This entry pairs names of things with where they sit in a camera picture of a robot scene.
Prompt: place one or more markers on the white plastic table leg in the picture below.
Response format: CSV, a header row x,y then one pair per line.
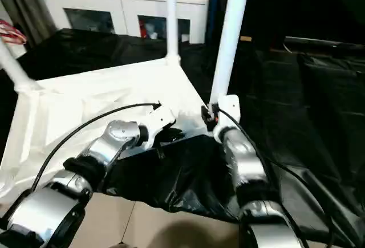
x,y
14,68
172,17
228,45

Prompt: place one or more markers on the white plastic table top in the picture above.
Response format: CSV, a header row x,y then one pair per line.
x,y
85,102

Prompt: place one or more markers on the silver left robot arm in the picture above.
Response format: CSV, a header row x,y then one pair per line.
x,y
114,142

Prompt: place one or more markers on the black mat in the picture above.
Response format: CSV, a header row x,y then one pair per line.
x,y
199,174

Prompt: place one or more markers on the small yellow label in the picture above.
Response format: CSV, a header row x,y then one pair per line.
x,y
246,39

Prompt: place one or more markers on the red bottle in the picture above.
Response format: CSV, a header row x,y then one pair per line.
x,y
142,30

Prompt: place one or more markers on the white glass-door cabinet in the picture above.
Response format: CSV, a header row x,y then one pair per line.
x,y
122,5

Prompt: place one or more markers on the black metal bar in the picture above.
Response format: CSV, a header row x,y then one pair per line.
x,y
325,42

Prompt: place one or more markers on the grey curtain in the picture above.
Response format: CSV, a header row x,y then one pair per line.
x,y
28,5

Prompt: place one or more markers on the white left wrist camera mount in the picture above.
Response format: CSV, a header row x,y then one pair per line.
x,y
159,119

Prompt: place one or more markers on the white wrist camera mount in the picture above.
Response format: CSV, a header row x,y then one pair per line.
x,y
228,108
159,119

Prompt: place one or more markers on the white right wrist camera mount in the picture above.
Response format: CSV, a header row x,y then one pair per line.
x,y
228,108

